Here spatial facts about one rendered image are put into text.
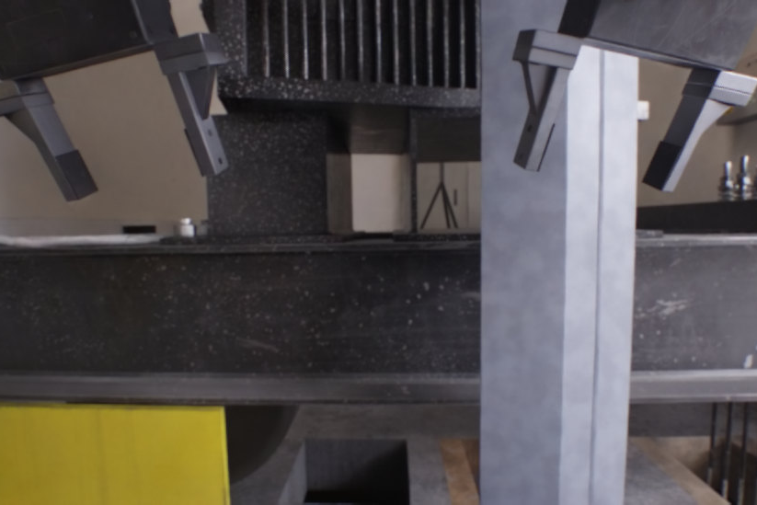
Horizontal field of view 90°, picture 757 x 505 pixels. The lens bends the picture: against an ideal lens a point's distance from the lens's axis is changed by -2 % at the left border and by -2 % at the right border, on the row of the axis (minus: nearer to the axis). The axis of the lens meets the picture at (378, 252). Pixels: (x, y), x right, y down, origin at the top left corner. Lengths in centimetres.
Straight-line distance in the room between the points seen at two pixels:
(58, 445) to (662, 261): 103
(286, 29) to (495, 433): 62
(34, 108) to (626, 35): 46
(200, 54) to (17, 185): 113
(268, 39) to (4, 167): 93
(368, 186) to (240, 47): 338
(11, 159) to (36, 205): 14
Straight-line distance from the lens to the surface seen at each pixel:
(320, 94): 62
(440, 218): 373
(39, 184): 148
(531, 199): 51
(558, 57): 35
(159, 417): 74
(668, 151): 44
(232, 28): 66
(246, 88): 63
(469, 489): 120
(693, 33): 40
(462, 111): 67
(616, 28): 36
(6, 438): 92
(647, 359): 81
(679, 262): 81
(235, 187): 69
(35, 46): 40
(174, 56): 35
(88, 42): 37
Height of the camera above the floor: 69
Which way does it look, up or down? 4 degrees down
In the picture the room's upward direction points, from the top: 1 degrees counter-clockwise
